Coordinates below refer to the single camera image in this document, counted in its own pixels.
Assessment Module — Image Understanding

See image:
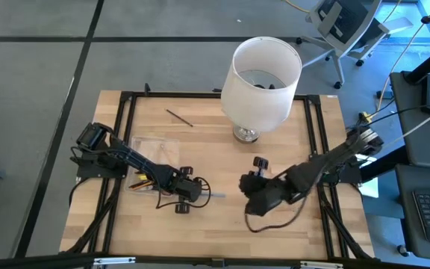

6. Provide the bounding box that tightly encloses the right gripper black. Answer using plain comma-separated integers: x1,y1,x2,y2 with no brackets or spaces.
239,157,294,217

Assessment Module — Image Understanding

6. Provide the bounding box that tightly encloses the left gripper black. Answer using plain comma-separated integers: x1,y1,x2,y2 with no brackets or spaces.
168,167,204,214

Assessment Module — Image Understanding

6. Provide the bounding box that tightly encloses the clear plastic supply box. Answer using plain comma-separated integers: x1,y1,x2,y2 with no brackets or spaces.
124,134,181,197

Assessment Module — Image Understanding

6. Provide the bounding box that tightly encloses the thin dark rod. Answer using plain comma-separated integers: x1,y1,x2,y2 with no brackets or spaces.
165,108,194,128

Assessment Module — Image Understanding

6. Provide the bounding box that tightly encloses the white shade silver table lamp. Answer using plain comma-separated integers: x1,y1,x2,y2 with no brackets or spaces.
219,36,303,144

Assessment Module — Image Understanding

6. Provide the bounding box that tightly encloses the grey side desk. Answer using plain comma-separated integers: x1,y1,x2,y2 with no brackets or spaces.
389,69,430,262

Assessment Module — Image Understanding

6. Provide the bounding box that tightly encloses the grey office chair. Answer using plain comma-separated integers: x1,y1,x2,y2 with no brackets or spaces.
296,0,414,90

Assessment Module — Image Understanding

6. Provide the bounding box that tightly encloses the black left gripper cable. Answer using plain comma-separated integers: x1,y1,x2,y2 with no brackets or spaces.
156,177,212,210

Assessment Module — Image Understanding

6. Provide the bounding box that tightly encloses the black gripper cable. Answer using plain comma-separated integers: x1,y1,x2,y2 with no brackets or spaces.
156,177,212,210
243,196,310,233

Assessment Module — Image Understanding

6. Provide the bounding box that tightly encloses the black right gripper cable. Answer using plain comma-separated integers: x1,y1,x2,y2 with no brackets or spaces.
243,196,310,233

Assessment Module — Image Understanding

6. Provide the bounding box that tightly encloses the black overhead camera rail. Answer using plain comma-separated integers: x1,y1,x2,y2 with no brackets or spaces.
0,253,430,269

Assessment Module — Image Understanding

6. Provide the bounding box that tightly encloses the yellow floor cable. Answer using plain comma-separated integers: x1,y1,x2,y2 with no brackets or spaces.
284,0,310,14

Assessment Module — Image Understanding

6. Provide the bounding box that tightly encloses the yellow hanging cable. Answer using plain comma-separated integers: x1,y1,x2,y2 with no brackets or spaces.
377,0,430,113

